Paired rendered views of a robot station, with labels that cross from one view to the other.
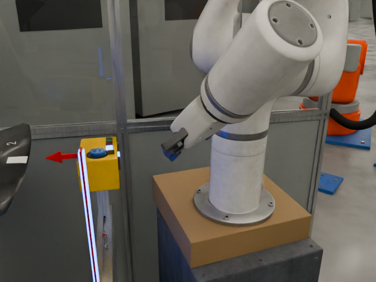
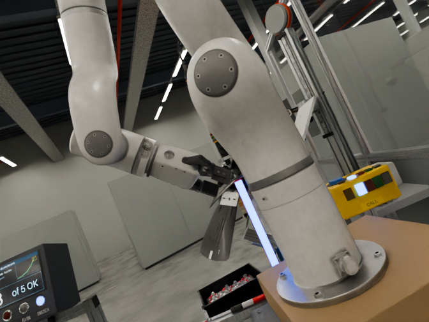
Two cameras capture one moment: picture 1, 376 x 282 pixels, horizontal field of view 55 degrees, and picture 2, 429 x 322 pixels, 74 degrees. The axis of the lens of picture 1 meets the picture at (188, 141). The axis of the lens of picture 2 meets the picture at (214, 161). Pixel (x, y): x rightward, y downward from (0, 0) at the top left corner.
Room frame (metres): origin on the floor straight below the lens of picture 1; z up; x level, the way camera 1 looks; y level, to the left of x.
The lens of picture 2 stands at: (0.76, -0.62, 1.23)
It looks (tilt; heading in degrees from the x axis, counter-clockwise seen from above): 3 degrees up; 103
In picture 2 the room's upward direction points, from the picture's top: 24 degrees counter-clockwise
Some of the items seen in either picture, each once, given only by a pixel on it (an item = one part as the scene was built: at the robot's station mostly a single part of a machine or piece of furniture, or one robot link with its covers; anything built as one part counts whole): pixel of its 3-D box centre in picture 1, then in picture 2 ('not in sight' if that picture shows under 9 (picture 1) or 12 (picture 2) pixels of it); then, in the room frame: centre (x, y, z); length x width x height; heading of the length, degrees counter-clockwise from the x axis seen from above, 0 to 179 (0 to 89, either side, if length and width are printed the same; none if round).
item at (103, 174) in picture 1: (99, 164); (359, 192); (0.90, 0.24, 1.02); 0.16 x 0.10 x 0.11; 11
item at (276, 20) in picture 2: not in sight; (278, 19); (1.04, 1.06, 1.88); 0.17 x 0.15 x 0.16; 101
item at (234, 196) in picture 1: (236, 167); (305, 223); (0.74, -0.11, 1.09); 0.19 x 0.19 x 0.18
